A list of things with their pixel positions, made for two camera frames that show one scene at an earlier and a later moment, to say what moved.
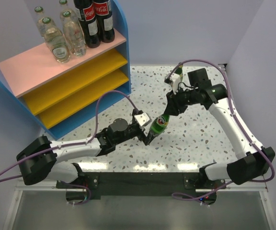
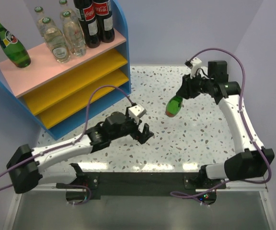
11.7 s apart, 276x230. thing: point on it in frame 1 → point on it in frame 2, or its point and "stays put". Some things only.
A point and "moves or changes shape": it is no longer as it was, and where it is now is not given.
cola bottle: x=103 y=12 stays put
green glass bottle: x=179 y=70 moves or changes shape
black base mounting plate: x=116 y=185 stays put
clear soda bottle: x=74 y=34 stays put
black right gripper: x=174 y=107 → x=186 y=90
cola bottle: x=85 y=10 stays put
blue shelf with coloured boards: x=60 y=96 stays put
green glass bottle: x=159 y=124 → x=14 y=48
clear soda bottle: x=56 y=41 stays put
